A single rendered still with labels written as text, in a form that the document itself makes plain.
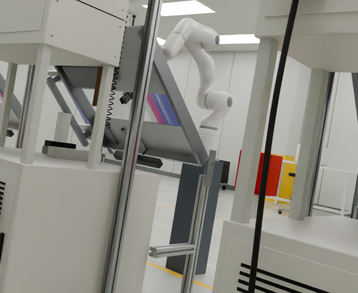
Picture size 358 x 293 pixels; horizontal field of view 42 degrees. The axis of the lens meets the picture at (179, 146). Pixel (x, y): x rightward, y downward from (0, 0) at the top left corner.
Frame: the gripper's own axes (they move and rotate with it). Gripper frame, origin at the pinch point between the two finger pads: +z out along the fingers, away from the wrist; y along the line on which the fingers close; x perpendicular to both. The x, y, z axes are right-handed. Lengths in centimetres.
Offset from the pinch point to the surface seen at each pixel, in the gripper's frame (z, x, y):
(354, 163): -488, 470, -143
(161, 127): 1.6, 14.8, 17.8
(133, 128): 33, -9, 42
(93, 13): 25, -52, 41
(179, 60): -624, 308, -579
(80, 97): 2.8, -3.2, -29.9
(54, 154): 47.9, -4.9, 3.5
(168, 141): 1.1, 24.0, 16.9
